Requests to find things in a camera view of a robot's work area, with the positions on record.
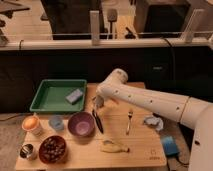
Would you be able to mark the green plastic tray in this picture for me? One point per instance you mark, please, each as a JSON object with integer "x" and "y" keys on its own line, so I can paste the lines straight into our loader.
{"x": 51, "y": 96}

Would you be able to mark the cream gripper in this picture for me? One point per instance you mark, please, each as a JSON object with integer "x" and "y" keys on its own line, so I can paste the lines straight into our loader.
{"x": 99, "y": 102}

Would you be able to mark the light blue plastic cup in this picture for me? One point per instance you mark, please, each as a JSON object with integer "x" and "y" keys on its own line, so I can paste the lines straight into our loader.
{"x": 56, "y": 122}

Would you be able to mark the orange topped white cup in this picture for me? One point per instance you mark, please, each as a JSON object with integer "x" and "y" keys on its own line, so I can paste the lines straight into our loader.
{"x": 32, "y": 125}

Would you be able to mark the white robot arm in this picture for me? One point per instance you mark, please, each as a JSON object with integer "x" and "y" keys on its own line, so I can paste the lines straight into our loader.
{"x": 191, "y": 112}

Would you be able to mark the black handled can opener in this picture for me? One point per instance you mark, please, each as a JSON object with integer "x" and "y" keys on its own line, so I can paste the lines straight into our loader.
{"x": 98, "y": 121}

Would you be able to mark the crumpled light blue cloth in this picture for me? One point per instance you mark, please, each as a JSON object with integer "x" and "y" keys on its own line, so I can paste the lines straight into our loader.
{"x": 155, "y": 122}

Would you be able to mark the silver fork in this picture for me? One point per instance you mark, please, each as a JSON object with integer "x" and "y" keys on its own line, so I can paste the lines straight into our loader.
{"x": 130, "y": 114}

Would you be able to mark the dark brown patterned bowl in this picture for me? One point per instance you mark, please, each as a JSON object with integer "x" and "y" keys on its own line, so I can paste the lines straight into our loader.
{"x": 53, "y": 150}

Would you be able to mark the small metal can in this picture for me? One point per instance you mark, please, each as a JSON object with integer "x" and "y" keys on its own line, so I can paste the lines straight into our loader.
{"x": 28, "y": 152}

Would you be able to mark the wooden board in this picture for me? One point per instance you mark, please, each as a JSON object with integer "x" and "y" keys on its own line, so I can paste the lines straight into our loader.
{"x": 146, "y": 150}

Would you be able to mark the blue grey sponge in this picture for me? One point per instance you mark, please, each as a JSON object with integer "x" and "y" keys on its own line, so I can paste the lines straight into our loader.
{"x": 74, "y": 96}

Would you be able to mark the purple bowl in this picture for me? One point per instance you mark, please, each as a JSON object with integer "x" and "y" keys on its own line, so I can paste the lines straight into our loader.
{"x": 81, "y": 124}

